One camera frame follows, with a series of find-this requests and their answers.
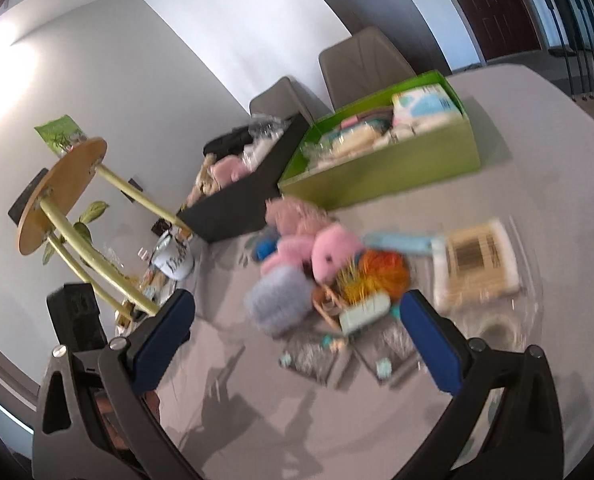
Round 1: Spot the yellow blue tissue pack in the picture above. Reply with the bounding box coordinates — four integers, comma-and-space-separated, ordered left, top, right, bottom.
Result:
391, 84, 463, 134

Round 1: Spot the pink snap wallet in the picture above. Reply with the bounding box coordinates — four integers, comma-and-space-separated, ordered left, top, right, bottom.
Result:
339, 107, 393, 129

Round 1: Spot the white printed mug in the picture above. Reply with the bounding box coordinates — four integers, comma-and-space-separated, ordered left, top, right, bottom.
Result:
150, 231, 195, 282

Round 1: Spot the wooden stool with yellow legs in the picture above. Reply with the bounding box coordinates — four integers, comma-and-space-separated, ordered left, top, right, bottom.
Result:
12, 138, 190, 320

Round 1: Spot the cotton swab pack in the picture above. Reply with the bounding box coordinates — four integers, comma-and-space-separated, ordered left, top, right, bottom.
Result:
431, 218, 520, 312

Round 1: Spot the black storage box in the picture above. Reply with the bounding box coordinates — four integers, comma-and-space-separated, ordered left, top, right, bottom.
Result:
178, 114, 310, 243

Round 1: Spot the light blue fluffy slipper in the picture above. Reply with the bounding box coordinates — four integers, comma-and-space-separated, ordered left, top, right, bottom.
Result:
244, 266, 315, 337

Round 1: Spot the colourful rubber band bundle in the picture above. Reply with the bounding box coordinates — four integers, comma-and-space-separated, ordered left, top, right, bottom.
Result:
335, 249, 412, 304

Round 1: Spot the black pouch bag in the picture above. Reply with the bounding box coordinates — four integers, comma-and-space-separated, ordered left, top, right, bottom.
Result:
202, 126, 254, 159

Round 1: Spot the light blue clip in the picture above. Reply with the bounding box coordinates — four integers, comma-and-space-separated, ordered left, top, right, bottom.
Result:
363, 232, 444, 256

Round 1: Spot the pink flower plush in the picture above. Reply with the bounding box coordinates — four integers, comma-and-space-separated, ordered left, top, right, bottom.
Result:
265, 196, 333, 236

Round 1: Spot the pink plush elephant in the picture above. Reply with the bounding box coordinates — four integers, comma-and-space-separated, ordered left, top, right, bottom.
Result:
261, 222, 365, 284

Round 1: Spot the beige chair left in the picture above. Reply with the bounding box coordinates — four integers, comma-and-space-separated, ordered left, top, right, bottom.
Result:
249, 77, 333, 125

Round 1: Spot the beige chair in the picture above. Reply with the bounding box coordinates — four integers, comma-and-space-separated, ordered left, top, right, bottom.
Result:
318, 27, 416, 110
249, 77, 333, 125

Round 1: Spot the green storage box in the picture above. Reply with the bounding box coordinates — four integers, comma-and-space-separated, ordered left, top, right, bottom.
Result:
277, 70, 481, 210

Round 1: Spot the beige chair right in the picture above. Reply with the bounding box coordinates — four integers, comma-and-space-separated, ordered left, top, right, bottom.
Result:
318, 27, 416, 110

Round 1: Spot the dark brown door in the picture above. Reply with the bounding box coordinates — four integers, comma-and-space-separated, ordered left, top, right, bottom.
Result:
456, 0, 540, 61

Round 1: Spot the grey cabinet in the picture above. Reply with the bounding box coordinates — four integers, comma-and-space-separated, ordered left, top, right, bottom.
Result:
325, 0, 452, 76

